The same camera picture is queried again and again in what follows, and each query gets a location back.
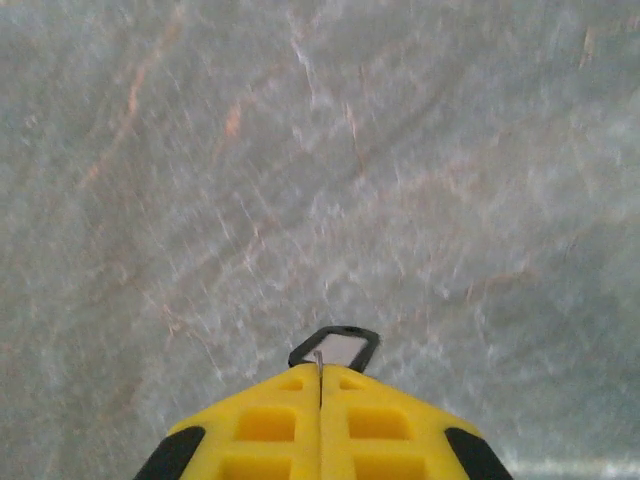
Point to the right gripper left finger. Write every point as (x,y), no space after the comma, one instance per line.
(250,425)

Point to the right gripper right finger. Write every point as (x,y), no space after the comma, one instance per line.
(390,425)

